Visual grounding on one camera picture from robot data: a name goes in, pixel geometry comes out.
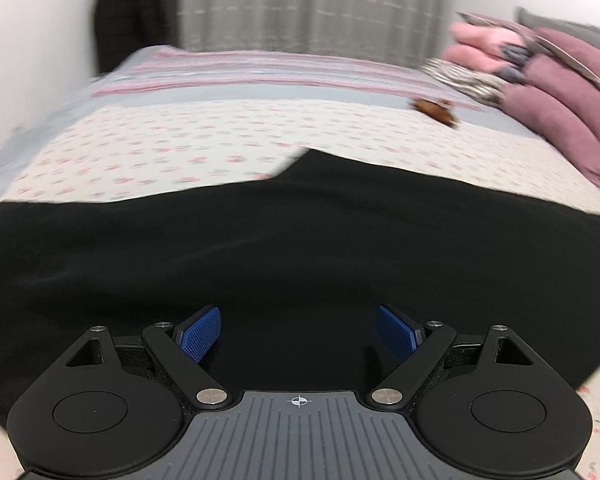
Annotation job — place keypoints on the small grey folded cloth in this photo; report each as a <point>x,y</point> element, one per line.
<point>515,60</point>

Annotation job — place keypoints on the grey pillow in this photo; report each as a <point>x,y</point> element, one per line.
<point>560,22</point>

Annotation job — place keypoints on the brown hair claw clip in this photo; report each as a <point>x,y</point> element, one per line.
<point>435,109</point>

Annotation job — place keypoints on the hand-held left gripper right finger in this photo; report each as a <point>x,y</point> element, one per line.
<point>397,332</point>

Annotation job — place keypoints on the pink striped blanket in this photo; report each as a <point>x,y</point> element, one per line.
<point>280,70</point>

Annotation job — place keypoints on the grey star print curtain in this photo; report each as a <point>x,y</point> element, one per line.
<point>315,5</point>

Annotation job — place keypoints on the dark hanging clothing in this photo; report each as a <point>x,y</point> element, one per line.
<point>135,20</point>

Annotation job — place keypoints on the cherry print bed sheet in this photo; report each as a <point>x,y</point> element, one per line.
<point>180,135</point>

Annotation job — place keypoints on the black pants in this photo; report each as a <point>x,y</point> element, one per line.
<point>300,240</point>

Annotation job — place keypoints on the mauve velvet quilt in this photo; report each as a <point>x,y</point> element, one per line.
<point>560,105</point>

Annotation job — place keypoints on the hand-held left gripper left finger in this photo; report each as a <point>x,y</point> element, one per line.
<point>200,332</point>

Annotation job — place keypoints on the pink padded garment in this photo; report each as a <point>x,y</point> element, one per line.
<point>480,42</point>

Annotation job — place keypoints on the striped folded cloth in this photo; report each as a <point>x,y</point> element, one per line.
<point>465,80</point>

